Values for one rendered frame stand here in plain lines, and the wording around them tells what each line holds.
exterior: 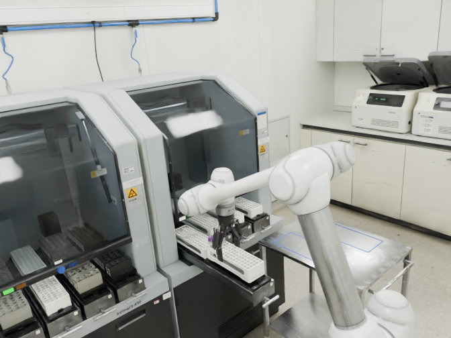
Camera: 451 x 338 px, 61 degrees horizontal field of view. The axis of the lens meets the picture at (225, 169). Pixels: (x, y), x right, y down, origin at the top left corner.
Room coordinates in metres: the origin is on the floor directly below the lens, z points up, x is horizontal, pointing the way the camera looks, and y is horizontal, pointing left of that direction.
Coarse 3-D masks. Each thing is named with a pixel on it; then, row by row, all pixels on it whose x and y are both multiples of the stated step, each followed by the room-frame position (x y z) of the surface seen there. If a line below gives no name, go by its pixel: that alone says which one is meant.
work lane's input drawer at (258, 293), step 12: (180, 252) 1.80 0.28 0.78; (192, 252) 1.72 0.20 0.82; (204, 264) 1.63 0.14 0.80; (216, 264) 1.61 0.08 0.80; (216, 276) 1.56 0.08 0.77; (228, 276) 1.50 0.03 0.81; (264, 276) 1.47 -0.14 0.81; (240, 288) 1.43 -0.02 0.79; (252, 288) 1.39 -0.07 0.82; (264, 288) 1.41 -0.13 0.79; (252, 300) 1.37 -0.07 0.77
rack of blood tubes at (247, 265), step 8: (208, 248) 1.62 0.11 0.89; (224, 248) 1.62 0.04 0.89; (232, 248) 1.60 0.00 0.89; (208, 256) 1.63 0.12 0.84; (224, 256) 1.53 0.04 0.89; (232, 256) 1.53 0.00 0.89; (240, 256) 1.53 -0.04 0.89; (248, 256) 1.52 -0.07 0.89; (224, 264) 1.53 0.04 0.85; (232, 264) 1.55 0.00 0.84; (240, 264) 1.46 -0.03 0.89; (248, 264) 1.46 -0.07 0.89; (256, 264) 1.45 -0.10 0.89; (240, 272) 1.48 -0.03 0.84; (248, 272) 1.41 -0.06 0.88; (256, 272) 1.43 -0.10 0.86; (248, 280) 1.41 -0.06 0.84
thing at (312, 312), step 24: (264, 240) 1.78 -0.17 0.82; (288, 240) 1.76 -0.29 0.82; (360, 240) 1.70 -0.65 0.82; (384, 240) 1.68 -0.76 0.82; (264, 264) 1.77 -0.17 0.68; (312, 264) 1.52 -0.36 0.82; (360, 264) 1.49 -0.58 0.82; (384, 264) 1.48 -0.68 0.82; (408, 264) 1.59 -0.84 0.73; (312, 288) 2.03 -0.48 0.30; (360, 288) 1.32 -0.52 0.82; (384, 288) 1.36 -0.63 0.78; (264, 312) 1.76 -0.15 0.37; (288, 312) 1.86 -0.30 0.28; (312, 312) 1.84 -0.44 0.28; (264, 336) 1.77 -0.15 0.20; (288, 336) 1.67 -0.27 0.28; (312, 336) 1.66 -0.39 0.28
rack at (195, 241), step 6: (180, 228) 1.91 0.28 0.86; (186, 228) 1.90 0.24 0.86; (192, 228) 1.89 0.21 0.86; (180, 234) 1.84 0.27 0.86; (186, 234) 1.84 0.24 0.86; (192, 234) 1.82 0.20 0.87; (198, 234) 1.82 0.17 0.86; (204, 234) 1.81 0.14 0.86; (180, 240) 1.84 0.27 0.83; (186, 240) 1.77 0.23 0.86; (192, 240) 1.76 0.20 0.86; (198, 240) 1.75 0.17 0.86; (204, 240) 1.75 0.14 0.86; (186, 246) 1.78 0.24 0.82; (192, 246) 1.80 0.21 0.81; (198, 246) 1.69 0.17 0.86; (204, 246) 1.69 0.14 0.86; (198, 252) 1.70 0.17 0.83; (204, 252) 1.65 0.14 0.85; (204, 258) 1.66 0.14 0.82
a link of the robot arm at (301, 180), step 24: (288, 168) 1.03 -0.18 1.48; (312, 168) 1.04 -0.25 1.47; (288, 192) 1.00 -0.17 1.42; (312, 192) 1.01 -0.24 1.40; (312, 216) 1.02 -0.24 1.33; (312, 240) 1.01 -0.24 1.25; (336, 240) 1.01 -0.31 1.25; (336, 264) 0.98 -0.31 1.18; (336, 288) 0.96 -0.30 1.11; (336, 312) 0.95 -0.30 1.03; (360, 312) 0.95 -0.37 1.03; (336, 336) 0.93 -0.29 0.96; (360, 336) 0.90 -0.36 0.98; (384, 336) 0.94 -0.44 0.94
